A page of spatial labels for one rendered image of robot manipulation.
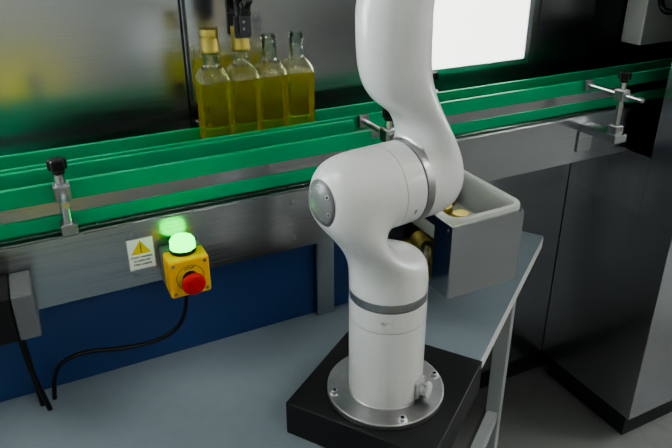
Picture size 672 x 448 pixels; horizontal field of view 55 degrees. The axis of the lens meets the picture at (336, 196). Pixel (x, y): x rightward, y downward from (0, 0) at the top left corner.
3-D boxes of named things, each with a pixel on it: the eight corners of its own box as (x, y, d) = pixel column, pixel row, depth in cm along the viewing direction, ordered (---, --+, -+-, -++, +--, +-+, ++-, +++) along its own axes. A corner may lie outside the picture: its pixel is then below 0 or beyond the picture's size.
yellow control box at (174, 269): (201, 273, 118) (197, 237, 115) (213, 293, 112) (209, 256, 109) (163, 282, 115) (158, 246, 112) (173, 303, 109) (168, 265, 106)
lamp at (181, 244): (192, 242, 114) (190, 226, 112) (199, 253, 110) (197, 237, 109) (167, 247, 112) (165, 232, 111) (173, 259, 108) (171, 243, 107)
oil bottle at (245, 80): (256, 159, 135) (250, 57, 126) (265, 168, 131) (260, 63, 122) (230, 164, 133) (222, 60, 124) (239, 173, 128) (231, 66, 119)
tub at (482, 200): (454, 201, 146) (457, 165, 142) (521, 243, 127) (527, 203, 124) (388, 216, 139) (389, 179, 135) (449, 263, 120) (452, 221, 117)
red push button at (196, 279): (200, 263, 110) (205, 272, 107) (202, 283, 112) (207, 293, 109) (176, 268, 108) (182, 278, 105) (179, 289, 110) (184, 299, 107)
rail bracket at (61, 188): (82, 229, 107) (68, 154, 102) (88, 248, 101) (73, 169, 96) (56, 234, 106) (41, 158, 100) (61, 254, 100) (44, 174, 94)
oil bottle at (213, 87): (229, 163, 133) (221, 60, 124) (238, 173, 128) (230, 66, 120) (202, 168, 131) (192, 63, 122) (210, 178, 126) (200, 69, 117)
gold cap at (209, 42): (209, 49, 122) (207, 25, 120) (223, 51, 120) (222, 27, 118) (196, 52, 119) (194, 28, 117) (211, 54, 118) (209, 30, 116)
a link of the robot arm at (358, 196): (444, 297, 97) (455, 147, 87) (343, 339, 87) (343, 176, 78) (393, 264, 106) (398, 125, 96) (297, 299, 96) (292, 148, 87)
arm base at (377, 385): (461, 375, 109) (469, 281, 101) (413, 449, 94) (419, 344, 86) (362, 340, 118) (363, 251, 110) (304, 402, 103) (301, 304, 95)
